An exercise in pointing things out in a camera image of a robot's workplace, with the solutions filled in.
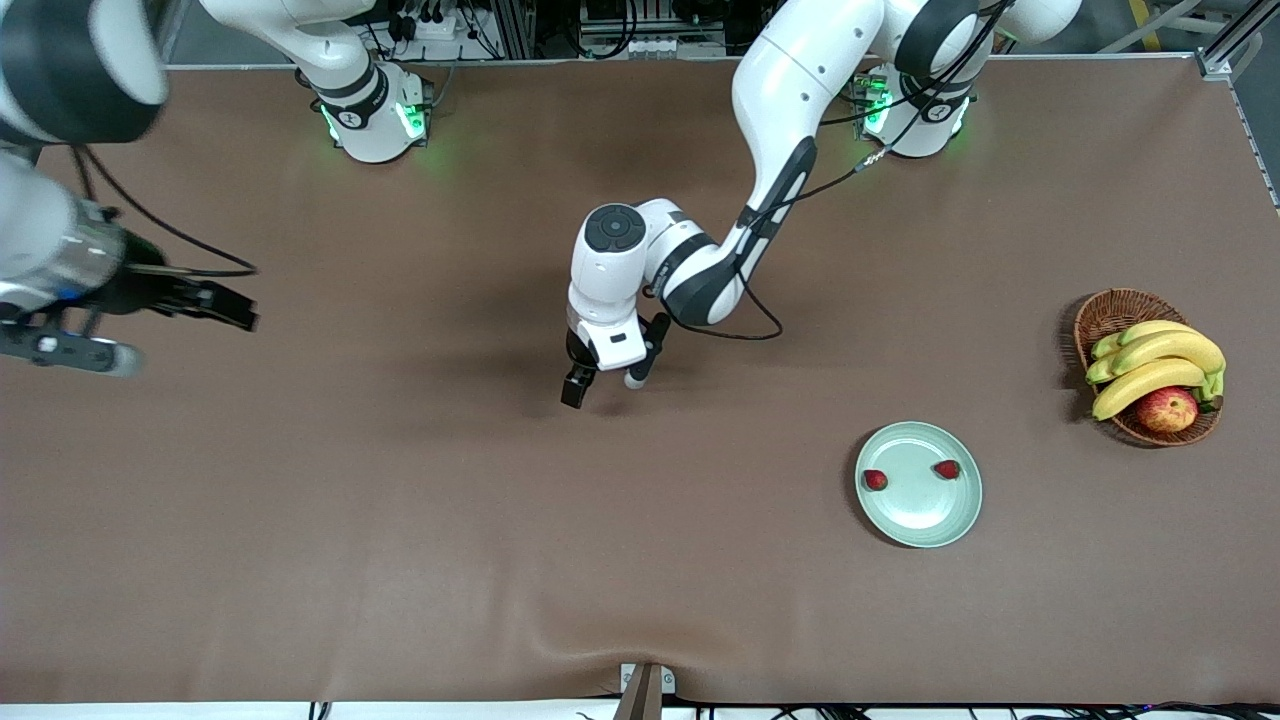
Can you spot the grey metal table bracket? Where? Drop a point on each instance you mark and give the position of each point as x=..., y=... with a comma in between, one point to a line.
x=645, y=690

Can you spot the brown table mat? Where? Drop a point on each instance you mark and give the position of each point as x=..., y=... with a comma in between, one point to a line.
x=400, y=550

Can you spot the pale green round plate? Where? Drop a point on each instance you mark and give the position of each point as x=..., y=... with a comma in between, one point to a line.
x=918, y=510

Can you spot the white power strip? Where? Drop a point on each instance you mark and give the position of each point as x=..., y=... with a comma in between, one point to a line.
x=440, y=28

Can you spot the aluminium frame rail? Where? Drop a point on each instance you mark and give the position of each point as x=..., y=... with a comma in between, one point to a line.
x=1215, y=62

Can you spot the red yellow apple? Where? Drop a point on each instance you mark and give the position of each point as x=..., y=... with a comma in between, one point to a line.
x=1167, y=410

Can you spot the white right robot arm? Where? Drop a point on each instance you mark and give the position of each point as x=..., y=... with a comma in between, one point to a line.
x=40, y=240

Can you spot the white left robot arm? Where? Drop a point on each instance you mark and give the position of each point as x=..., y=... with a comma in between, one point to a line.
x=790, y=90

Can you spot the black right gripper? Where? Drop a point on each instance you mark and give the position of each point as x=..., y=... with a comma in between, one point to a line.
x=137, y=288

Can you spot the aluminium frame post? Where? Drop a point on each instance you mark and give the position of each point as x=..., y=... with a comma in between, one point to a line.
x=512, y=25

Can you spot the brown wicker basket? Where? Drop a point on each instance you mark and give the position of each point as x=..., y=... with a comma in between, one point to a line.
x=1115, y=315

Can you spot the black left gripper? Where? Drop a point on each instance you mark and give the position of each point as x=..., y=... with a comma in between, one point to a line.
x=579, y=354

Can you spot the yellow banana bunch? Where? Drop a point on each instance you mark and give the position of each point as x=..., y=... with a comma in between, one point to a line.
x=1160, y=350

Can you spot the red toy strawberry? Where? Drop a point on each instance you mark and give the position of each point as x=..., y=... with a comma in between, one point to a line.
x=875, y=479
x=946, y=469

